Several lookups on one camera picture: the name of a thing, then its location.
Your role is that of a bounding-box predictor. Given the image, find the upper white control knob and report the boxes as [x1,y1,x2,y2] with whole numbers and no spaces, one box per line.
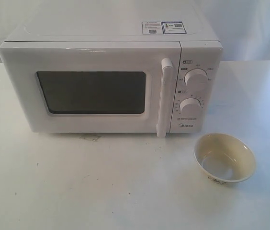
[184,69,208,91]

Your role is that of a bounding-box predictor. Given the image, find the lower white timer knob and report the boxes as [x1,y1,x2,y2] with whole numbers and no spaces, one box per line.
[180,98,201,116]

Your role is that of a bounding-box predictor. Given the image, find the white Midea microwave oven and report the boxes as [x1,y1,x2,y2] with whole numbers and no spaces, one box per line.
[0,0,223,137]

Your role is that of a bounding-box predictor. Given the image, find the cream ceramic bowl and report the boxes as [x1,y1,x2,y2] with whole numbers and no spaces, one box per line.
[193,133,256,185]

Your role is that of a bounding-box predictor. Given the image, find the white microwave door with window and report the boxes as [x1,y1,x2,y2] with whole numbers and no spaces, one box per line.
[0,42,181,137]

